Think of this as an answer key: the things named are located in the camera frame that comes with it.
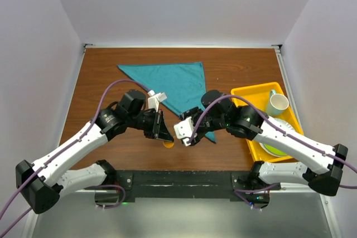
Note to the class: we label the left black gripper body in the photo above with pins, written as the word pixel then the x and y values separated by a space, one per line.
pixel 149 124

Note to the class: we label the orange plastic spoon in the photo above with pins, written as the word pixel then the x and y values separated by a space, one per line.
pixel 169 144

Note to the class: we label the teal cloth napkin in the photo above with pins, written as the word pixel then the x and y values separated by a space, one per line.
pixel 184 84

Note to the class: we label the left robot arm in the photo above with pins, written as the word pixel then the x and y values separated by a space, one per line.
pixel 43 182

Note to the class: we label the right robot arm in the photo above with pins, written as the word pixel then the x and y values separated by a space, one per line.
pixel 316 165

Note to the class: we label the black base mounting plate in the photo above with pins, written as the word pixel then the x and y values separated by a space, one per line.
pixel 188 184

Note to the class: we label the green plate white rim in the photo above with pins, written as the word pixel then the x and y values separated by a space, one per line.
pixel 272 150

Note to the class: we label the white mug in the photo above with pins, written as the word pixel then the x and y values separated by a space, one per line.
pixel 277 103

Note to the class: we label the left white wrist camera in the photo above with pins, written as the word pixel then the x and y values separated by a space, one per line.
pixel 155 99

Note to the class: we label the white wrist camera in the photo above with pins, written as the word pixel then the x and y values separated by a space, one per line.
pixel 184 130
pixel 155 99

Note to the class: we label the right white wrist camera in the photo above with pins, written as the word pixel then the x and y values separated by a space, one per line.
pixel 184 130

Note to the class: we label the aluminium frame rail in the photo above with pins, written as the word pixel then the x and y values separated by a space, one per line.
pixel 285 188

